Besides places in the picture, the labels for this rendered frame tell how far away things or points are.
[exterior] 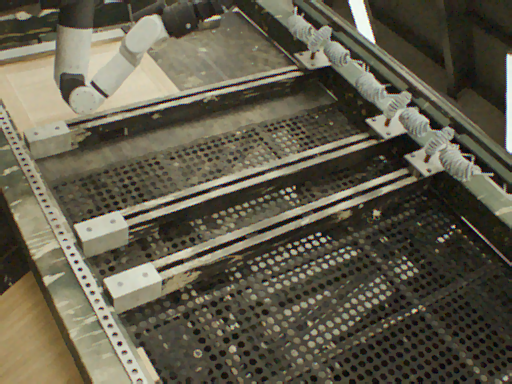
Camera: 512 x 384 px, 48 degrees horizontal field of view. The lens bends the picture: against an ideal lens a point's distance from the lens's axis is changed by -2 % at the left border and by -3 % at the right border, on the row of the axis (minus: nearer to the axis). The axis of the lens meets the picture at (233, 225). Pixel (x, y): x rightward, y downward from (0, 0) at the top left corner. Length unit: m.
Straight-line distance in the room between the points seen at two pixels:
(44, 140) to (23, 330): 0.55
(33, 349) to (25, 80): 0.91
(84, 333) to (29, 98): 0.94
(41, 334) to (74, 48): 0.79
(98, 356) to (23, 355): 0.47
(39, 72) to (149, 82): 0.38
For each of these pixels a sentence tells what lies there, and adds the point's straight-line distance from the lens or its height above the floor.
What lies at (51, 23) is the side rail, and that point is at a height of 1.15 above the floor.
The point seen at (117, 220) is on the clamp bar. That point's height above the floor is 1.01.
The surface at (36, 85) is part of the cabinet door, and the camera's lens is 2.10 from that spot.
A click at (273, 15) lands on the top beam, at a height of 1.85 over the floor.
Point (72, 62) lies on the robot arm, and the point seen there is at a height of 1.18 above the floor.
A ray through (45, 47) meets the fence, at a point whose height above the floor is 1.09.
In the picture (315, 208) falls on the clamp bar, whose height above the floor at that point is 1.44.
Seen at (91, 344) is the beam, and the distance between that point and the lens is 1.35.
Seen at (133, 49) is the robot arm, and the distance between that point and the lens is 1.61.
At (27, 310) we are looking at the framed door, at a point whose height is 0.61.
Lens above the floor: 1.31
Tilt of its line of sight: 3 degrees down
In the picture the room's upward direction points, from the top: 51 degrees clockwise
